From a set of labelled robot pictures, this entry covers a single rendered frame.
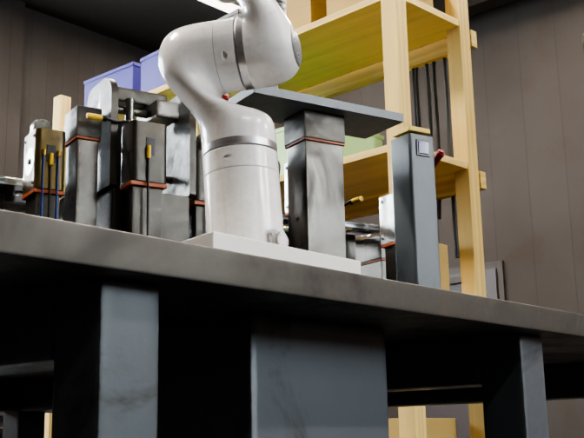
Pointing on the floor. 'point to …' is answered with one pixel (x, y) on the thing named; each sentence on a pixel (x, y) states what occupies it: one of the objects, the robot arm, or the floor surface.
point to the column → (271, 379)
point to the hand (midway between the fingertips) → (267, 91)
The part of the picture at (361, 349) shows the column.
